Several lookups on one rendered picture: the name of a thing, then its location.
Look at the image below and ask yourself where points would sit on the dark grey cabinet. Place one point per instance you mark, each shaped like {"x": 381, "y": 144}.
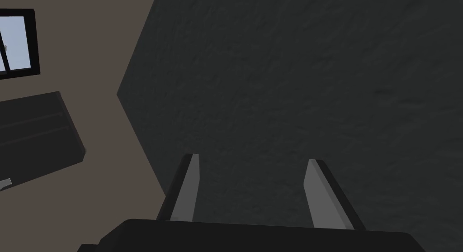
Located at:
{"x": 36, "y": 136}

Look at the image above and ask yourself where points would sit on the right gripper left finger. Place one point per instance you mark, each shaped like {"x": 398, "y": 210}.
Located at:
{"x": 183, "y": 194}

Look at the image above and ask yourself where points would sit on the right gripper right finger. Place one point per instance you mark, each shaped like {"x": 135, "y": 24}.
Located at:
{"x": 327, "y": 201}

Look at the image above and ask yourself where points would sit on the black framed window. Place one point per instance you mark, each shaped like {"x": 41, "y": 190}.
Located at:
{"x": 16, "y": 44}

